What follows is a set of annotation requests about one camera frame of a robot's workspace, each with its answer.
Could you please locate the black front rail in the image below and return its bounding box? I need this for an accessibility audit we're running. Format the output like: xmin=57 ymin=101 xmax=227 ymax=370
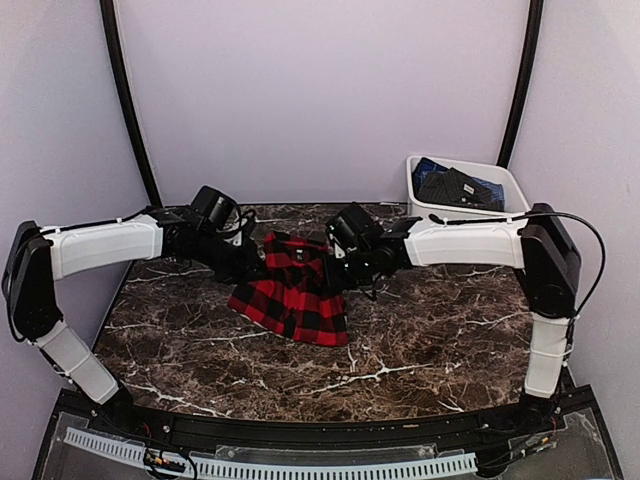
xmin=90 ymin=396 xmax=556 ymax=451

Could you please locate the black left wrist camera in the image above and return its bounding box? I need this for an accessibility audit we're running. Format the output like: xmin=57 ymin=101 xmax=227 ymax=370
xmin=188 ymin=186 xmax=257 ymax=247

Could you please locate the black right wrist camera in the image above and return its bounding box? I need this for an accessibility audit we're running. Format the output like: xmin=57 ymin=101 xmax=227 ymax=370
xmin=325 ymin=202 xmax=384 ymax=259

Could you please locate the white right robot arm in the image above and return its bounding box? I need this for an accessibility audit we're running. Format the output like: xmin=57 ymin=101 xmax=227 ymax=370
xmin=325 ymin=203 xmax=581 ymax=434

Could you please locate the black right frame post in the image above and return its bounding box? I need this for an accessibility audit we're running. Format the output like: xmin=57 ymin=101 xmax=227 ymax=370
xmin=496 ymin=0 xmax=544 ymax=169

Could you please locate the white plastic bin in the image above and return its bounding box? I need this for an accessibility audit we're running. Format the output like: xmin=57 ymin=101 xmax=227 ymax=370
xmin=405 ymin=155 xmax=530 ymax=220

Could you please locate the black left frame post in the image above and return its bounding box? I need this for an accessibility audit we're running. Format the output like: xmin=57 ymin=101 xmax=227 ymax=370
xmin=99 ymin=0 xmax=162 ymax=206

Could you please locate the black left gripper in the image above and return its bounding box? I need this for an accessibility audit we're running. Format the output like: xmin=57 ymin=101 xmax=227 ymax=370
xmin=193 ymin=229 xmax=271 ymax=285

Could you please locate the black frame post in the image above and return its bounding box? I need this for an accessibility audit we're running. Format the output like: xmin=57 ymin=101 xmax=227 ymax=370
xmin=99 ymin=0 xmax=162 ymax=206
xmin=496 ymin=0 xmax=544 ymax=169

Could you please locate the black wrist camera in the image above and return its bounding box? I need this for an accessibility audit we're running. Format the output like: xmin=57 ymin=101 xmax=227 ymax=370
xmin=188 ymin=186 xmax=257 ymax=247
xmin=325 ymin=202 xmax=384 ymax=259

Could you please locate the white slotted cable duct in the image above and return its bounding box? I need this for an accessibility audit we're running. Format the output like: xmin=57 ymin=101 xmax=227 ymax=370
xmin=64 ymin=427 xmax=477 ymax=479

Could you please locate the red black plaid shirt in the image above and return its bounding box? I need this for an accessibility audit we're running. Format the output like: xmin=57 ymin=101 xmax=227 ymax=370
xmin=227 ymin=231 xmax=348 ymax=347

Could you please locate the dark blue plaid shirt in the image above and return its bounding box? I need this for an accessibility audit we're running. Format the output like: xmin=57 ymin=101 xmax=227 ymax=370
xmin=412 ymin=157 xmax=449 ymax=176

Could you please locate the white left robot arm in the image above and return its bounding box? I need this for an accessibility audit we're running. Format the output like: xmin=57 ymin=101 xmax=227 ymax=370
xmin=2 ymin=207 xmax=261 ymax=436

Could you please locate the grey striped shirt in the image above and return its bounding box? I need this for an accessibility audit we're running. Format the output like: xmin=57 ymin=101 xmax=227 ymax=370
xmin=416 ymin=169 xmax=483 ymax=210

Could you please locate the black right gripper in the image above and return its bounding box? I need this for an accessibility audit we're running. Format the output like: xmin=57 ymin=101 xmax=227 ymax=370
xmin=321 ymin=246 xmax=376 ymax=291

